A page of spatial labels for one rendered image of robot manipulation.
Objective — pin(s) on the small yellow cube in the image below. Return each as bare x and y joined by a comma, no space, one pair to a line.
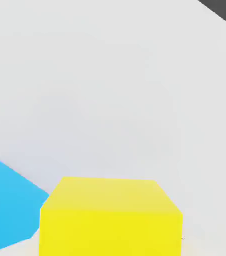
111,220

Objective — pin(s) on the small blue cube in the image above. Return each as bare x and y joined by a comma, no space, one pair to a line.
11,204

